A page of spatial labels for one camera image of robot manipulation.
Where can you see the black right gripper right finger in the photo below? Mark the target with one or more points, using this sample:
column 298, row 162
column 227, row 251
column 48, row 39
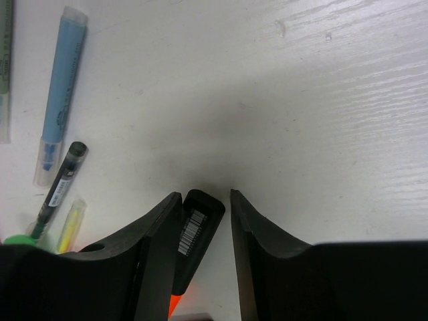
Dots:
column 281, row 277

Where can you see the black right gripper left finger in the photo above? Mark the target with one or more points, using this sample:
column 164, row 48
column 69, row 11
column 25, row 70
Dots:
column 125, row 276

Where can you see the orange cap highlighter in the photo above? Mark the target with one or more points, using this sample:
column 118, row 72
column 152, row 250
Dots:
column 202, row 215

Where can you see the black gel pen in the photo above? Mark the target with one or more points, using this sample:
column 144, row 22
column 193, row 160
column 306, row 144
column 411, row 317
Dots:
column 70, row 166

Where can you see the light blue pen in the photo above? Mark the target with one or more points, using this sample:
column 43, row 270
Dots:
column 71, row 35

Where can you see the grey green pen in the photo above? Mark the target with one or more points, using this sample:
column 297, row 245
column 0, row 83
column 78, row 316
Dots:
column 6, row 43

